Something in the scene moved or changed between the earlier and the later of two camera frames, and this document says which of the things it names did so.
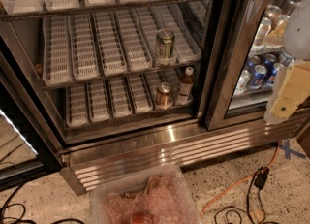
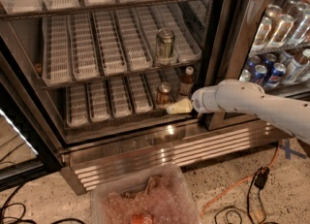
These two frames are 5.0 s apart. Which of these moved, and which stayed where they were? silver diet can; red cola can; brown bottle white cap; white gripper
Moved: white gripper
Stayed: silver diet can; brown bottle white cap; red cola can
